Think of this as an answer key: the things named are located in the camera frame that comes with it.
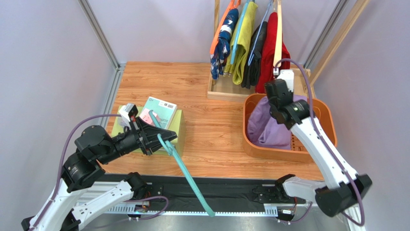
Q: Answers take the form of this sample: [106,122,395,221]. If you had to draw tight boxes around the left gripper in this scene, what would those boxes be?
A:
[99,115,178,164]

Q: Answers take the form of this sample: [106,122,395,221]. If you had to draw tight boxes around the teal hanger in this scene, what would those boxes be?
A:
[149,110,216,218]

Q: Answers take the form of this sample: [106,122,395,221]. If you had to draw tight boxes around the purple trousers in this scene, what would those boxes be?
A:
[246,96,292,150]

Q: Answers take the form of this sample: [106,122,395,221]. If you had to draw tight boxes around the red trousers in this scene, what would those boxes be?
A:
[255,12,283,93]

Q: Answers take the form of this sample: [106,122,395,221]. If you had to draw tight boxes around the beige hanger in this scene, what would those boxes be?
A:
[273,0,282,67]

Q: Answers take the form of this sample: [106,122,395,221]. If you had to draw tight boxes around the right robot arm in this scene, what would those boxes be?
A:
[265,78,372,217]

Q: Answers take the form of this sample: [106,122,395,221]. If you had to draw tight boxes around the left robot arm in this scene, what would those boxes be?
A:
[21,115,177,231]

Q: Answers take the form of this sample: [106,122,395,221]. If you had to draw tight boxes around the blue patterned trousers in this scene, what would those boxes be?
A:
[210,8,239,80]

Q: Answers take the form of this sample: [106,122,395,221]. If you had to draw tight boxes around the yellow-green trousers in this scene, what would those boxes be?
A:
[223,0,258,85]

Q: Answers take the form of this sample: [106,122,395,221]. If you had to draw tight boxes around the black trousers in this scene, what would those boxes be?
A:
[241,21,268,89]

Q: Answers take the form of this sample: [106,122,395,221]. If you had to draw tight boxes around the light blue hanger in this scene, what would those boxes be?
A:
[230,0,251,65]

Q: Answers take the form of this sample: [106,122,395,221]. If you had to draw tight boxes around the orange hanger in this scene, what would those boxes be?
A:
[209,0,241,55]

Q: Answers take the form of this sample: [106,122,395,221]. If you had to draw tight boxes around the pink cube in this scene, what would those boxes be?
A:
[140,108,160,127]

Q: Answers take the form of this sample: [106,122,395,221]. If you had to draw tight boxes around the teal book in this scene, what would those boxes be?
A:
[143,97,177,129]

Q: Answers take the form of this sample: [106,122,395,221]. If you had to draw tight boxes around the green box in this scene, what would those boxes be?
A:
[111,109,186,157]

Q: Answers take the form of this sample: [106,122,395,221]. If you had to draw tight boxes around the wooden clothes rack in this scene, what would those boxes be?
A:
[207,0,370,103]

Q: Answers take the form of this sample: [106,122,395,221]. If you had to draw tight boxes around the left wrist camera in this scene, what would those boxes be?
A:
[118,103,138,128]

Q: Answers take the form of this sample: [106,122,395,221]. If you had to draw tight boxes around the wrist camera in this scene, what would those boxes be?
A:
[275,69,295,92]
[118,103,138,128]

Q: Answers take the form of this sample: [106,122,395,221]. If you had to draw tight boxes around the aluminium frame post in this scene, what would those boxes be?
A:
[78,0,121,71]

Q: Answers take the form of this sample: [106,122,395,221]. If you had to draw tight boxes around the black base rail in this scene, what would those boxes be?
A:
[64,174,353,222]

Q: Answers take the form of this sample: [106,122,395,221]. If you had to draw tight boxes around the blue wire hanger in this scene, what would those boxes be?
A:
[247,0,275,67]

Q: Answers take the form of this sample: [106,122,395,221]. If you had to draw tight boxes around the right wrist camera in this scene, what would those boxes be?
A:
[275,69,295,92]

